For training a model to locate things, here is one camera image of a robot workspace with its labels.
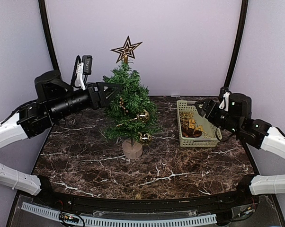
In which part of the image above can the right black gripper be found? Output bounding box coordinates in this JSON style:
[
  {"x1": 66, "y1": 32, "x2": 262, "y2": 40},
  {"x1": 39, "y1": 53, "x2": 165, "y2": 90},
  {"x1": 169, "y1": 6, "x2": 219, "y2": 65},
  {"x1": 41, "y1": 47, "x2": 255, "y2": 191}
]
[{"x1": 195, "y1": 98, "x2": 242, "y2": 136}]

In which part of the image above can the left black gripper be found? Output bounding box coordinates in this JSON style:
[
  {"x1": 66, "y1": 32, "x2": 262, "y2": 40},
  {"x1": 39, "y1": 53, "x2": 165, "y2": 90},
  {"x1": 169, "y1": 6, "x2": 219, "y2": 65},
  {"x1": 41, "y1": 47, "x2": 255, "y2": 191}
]
[{"x1": 49, "y1": 81, "x2": 123, "y2": 121}]

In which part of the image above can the green plastic basket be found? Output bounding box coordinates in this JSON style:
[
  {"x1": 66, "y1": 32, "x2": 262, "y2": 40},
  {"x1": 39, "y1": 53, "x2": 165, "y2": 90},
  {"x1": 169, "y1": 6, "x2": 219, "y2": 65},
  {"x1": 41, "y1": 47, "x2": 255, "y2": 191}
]
[{"x1": 177, "y1": 100, "x2": 222, "y2": 148}]

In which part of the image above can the small green christmas tree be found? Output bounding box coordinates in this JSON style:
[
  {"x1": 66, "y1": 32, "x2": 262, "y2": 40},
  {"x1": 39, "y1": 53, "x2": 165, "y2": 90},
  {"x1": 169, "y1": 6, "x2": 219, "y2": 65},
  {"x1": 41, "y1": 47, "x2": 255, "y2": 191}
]
[{"x1": 103, "y1": 62, "x2": 161, "y2": 143}]

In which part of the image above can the gold star tree topper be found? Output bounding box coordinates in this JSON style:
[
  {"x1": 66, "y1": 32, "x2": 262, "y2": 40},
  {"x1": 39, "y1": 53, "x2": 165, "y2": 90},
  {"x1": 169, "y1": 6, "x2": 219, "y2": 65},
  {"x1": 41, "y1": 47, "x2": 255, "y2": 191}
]
[{"x1": 110, "y1": 36, "x2": 143, "y2": 63}]

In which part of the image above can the gold black bauble ornament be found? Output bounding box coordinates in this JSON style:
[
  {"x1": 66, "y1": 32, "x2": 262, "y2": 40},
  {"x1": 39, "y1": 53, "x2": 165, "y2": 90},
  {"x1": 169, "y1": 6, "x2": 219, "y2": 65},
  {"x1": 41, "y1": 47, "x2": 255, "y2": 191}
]
[{"x1": 139, "y1": 132, "x2": 152, "y2": 146}]

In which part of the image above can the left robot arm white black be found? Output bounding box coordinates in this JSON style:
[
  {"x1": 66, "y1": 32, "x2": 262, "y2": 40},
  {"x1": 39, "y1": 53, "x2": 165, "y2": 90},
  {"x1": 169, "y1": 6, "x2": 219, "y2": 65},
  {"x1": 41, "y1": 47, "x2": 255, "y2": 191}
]
[{"x1": 0, "y1": 70, "x2": 122, "y2": 206}]

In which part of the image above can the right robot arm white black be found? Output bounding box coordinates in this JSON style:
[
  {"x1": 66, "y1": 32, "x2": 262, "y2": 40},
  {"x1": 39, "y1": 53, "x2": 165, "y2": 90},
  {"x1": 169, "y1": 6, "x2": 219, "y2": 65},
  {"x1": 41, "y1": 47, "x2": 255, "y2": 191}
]
[{"x1": 194, "y1": 88, "x2": 285, "y2": 205}]

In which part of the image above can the round wooden tree base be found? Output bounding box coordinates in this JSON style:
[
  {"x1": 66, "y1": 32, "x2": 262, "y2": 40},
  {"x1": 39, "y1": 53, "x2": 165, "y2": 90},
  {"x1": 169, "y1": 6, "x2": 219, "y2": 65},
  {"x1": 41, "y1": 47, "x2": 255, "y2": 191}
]
[{"x1": 122, "y1": 138, "x2": 143, "y2": 159}]

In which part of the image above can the gold berry sprig ornament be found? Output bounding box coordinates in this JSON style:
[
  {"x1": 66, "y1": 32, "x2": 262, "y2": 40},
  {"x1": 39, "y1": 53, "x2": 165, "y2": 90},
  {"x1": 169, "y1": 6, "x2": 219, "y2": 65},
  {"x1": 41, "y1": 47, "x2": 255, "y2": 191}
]
[{"x1": 119, "y1": 98, "x2": 129, "y2": 115}]

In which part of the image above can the gold gift box ornament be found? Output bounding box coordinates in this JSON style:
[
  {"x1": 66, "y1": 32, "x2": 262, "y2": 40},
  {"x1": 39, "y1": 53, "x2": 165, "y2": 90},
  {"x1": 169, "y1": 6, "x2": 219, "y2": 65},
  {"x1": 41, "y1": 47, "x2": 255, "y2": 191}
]
[{"x1": 188, "y1": 119, "x2": 196, "y2": 129}]

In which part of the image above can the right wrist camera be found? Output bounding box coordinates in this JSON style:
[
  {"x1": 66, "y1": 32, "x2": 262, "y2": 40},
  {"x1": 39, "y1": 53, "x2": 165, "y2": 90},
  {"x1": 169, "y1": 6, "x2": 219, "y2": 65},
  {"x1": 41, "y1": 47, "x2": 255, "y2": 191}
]
[{"x1": 219, "y1": 87, "x2": 231, "y2": 111}]

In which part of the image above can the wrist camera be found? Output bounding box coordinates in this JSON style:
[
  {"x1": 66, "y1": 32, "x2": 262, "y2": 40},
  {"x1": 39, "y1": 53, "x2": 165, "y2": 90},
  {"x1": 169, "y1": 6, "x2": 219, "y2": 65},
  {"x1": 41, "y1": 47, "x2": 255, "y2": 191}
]
[
  {"x1": 71, "y1": 55, "x2": 93, "y2": 90},
  {"x1": 219, "y1": 87, "x2": 231, "y2": 111}
]

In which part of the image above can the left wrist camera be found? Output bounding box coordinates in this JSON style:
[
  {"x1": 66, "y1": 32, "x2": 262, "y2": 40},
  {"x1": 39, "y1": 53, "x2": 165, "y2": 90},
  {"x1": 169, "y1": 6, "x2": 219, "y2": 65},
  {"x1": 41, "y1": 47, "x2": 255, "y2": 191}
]
[{"x1": 71, "y1": 55, "x2": 93, "y2": 90}]

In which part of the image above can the black front rail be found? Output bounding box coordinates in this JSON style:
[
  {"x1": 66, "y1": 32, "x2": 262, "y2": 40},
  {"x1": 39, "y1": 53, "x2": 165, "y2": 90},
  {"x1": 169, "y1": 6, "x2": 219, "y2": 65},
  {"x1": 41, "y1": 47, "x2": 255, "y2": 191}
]
[{"x1": 34, "y1": 191, "x2": 259, "y2": 213}]

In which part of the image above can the right black frame post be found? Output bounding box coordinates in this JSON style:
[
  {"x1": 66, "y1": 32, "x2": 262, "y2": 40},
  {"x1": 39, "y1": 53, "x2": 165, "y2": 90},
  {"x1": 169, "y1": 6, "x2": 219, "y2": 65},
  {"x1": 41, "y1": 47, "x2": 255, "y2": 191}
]
[{"x1": 223, "y1": 0, "x2": 249, "y2": 87}]

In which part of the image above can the black frame post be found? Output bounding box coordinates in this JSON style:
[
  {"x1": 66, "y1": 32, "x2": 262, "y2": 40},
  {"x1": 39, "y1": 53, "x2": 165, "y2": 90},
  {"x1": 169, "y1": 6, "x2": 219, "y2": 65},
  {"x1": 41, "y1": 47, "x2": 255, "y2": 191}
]
[
  {"x1": 38, "y1": 0, "x2": 59, "y2": 70},
  {"x1": 223, "y1": 0, "x2": 249, "y2": 87}
]

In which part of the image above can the left black frame post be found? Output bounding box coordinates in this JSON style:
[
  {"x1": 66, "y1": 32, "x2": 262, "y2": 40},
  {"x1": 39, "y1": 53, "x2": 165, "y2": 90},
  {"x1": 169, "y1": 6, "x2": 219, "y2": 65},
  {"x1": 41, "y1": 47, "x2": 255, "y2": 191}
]
[{"x1": 38, "y1": 0, "x2": 59, "y2": 70}]

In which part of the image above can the white slotted cable duct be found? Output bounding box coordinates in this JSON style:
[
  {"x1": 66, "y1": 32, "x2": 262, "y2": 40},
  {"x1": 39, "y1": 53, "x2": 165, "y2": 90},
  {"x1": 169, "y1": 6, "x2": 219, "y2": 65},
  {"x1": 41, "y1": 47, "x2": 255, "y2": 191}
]
[{"x1": 21, "y1": 202, "x2": 217, "y2": 227}]

